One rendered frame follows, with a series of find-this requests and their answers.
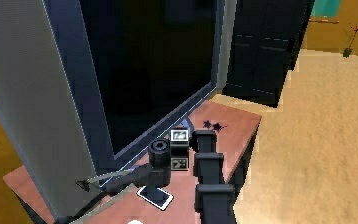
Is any black cupboard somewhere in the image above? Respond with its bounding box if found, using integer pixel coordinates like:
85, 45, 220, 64
221, 0, 317, 109

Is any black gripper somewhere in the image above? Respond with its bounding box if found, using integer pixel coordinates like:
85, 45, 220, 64
74, 138, 173, 197

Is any pink table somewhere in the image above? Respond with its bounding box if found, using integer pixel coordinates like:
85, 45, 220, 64
2, 99, 263, 224

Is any large black television set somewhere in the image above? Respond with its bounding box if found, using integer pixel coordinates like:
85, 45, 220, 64
0, 0, 239, 224

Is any white-edged black phone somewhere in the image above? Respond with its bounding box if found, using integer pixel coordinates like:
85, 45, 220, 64
135, 184, 175, 211

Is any red house plant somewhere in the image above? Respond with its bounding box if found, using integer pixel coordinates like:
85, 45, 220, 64
341, 22, 358, 59

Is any teal window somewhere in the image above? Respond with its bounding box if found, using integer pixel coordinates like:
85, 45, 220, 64
310, 0, 342, 18

